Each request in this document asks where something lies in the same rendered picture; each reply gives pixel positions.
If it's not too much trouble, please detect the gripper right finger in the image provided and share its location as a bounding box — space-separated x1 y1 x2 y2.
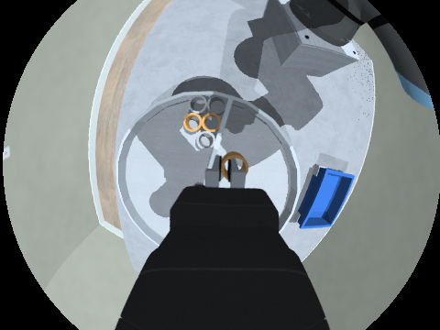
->
227 158 246 188

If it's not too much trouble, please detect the blue open crate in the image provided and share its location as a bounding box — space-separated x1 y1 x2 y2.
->
293 164 355 229

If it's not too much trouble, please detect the grey metal ring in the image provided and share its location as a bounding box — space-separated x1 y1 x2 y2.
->
197 131 216 149
189 95 208 115
207 95 226 116

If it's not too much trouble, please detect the bronze bushing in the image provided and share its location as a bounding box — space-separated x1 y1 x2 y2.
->
221 151 248 180
202 113 221 132
183 113 203 131

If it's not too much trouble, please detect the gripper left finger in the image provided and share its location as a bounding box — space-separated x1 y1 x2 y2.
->
205 156 222 187

